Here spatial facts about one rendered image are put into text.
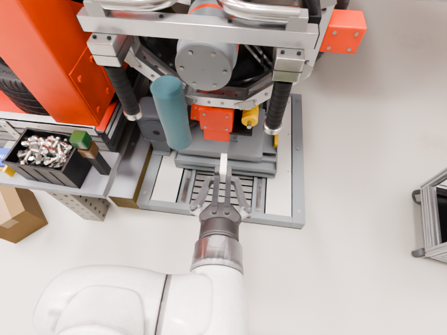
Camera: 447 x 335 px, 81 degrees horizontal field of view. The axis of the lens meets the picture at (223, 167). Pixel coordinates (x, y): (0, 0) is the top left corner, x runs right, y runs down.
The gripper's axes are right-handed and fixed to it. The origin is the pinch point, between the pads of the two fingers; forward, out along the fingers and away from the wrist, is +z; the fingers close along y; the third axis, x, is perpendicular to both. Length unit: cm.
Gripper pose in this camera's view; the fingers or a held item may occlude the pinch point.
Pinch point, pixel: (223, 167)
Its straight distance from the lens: 62.5
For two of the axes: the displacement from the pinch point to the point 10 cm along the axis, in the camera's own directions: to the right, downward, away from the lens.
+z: 0.4, -7.0, 7.1
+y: -10.0, -0.4, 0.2
